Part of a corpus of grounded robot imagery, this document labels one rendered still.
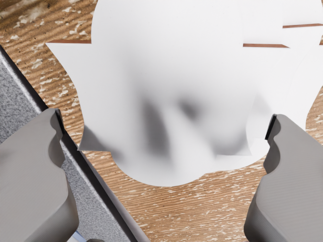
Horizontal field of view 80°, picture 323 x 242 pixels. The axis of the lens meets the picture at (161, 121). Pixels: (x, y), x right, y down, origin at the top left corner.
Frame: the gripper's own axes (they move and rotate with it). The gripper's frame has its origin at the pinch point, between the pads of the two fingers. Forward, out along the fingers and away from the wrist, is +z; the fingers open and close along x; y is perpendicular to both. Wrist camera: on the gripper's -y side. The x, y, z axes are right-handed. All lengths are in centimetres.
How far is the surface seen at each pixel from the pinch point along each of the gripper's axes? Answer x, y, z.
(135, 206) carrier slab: -3.9, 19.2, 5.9
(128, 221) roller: -5.7, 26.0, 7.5
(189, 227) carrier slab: 4.1, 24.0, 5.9
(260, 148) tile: 7.7, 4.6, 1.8
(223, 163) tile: 4.7, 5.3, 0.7
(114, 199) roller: -7.3, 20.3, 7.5
